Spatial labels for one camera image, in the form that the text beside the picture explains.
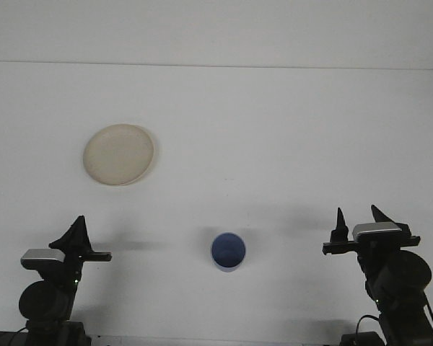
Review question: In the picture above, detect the pale blue cup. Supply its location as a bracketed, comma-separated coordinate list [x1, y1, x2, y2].
[211, 232, 247, 272]

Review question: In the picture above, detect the pale round plate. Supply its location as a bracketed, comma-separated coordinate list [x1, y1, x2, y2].
[82, 123, 157, 187]

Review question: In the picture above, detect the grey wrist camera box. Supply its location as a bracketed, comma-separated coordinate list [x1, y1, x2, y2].
[352, 221, 413, 241]
[20, 248, 66, 270]

